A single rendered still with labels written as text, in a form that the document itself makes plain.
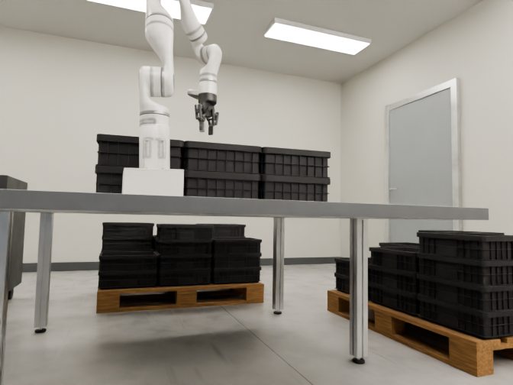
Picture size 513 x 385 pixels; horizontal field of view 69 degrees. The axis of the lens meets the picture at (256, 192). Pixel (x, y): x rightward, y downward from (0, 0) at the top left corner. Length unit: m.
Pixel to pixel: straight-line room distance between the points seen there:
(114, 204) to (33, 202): 0.16
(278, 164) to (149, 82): 0.58
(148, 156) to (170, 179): 0.10
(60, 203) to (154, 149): 0.37
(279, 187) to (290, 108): 4.23
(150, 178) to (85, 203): 0.28
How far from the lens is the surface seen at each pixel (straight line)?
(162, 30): 1.34
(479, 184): 4.12
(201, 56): 1.62
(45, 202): 0.90
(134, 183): 1.11
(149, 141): 1.17
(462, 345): 2.00
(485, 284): 1.96
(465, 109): 4.34
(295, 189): 1.50
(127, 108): 5.07
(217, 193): 1.41
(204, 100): 1.53
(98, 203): 0.89
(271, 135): 5.43
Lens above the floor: 0.65
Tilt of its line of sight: 4 degrees up
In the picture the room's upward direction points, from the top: 1 degrees clockwise
